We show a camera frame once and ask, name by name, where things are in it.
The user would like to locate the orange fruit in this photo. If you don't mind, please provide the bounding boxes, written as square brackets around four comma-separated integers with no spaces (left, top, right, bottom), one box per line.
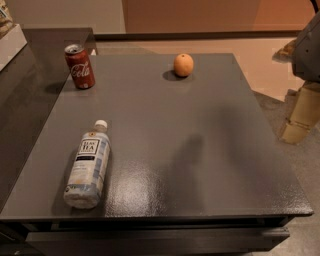
[173,53,194,77]

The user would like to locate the white box on counter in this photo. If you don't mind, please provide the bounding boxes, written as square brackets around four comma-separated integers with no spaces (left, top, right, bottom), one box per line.
[0,24,27,71]

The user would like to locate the tea bottle with white cap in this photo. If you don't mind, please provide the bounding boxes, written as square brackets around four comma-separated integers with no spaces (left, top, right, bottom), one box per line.
[63,120,111,209]

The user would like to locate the red coke can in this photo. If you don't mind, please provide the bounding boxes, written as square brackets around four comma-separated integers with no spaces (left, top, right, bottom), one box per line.
[64,44,95,89]

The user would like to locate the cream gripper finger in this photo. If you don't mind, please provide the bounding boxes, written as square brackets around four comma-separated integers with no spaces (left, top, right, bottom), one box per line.
[281,81,320,144]

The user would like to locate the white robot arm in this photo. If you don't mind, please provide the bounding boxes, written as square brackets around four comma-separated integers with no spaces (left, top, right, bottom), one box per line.
[281,12,320,144]

